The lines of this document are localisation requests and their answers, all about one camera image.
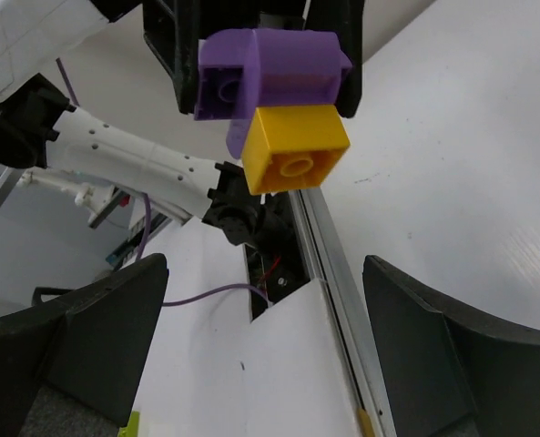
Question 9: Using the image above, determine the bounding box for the small yellow lego brick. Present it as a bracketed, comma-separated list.
[241, 105, 351, 195]

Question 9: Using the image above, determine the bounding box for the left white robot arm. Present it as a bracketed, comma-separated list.
[0, 1, 364, 246]

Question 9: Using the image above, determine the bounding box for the green lego pile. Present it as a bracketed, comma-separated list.
[117, 411, 140, 437]

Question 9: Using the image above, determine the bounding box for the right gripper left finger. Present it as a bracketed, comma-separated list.
[0, 254, 168, 436]

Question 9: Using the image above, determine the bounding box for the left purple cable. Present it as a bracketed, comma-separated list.
[55, 58, 270, 310]

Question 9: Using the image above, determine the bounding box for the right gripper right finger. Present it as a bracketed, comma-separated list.
[362, 256, 540, 436]

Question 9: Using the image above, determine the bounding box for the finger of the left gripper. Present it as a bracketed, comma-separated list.
[306, 0, 364, 118]
[142, 0, 200, 114]

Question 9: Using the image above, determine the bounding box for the aluminium rail front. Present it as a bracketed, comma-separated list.
[289, 188, 396, 436]

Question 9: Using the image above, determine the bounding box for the light purple lego piece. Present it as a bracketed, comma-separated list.
[194, 28, 352, 159]

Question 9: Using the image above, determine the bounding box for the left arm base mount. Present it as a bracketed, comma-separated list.
[246, 193, 310, 304]

